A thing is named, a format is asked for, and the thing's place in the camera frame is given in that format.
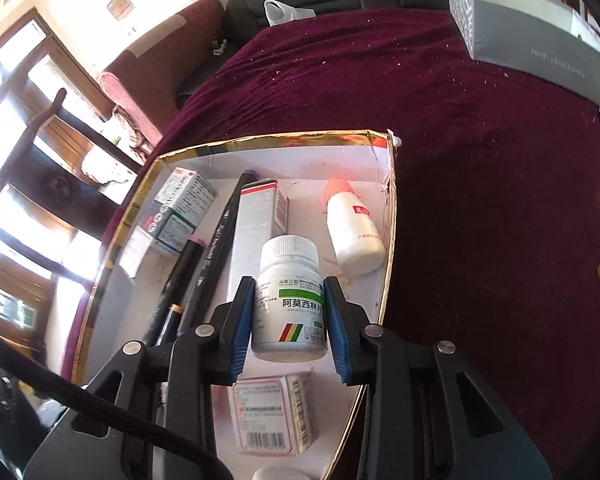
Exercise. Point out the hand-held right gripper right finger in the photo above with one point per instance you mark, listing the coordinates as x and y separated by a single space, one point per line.
336 330

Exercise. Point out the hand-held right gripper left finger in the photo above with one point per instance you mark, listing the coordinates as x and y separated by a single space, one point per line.
242 330

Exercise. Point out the white pill bottle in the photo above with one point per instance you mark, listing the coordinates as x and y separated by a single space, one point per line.
290 310

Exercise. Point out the black marker pink cap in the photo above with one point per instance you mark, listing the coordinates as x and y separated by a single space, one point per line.
180 280

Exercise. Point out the pink white medicine box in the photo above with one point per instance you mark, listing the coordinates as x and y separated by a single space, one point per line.
265 410

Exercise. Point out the tall grey medicine box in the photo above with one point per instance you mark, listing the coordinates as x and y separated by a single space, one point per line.
250 240

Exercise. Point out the black marker purple cap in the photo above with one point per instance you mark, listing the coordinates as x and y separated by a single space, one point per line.
222 240

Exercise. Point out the white bottle orange cap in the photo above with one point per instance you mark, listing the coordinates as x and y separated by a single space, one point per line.
355 230

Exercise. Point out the small teal medicine box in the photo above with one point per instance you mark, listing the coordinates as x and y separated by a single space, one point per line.
172 230

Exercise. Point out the green white medicine box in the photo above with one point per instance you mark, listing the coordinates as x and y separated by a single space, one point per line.
185 195

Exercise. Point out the gold-edged white cardboard box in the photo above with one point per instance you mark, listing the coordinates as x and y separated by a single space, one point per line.
305 170

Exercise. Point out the floral cushion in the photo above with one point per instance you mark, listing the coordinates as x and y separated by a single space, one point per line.
130 130

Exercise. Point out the black wooden chair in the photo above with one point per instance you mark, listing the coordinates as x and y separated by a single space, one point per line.
55 180

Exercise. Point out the red armchair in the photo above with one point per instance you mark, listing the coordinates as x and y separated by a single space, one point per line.
165 60

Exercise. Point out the wooden framed glass door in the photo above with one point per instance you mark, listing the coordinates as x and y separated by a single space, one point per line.
10 110

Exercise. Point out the white plastic bag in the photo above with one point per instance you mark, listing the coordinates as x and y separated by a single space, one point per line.
287 12

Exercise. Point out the long grey cardboard box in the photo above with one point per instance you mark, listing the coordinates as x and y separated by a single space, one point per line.
530 45

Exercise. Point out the small wall plaque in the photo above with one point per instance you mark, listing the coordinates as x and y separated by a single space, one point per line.
120 4

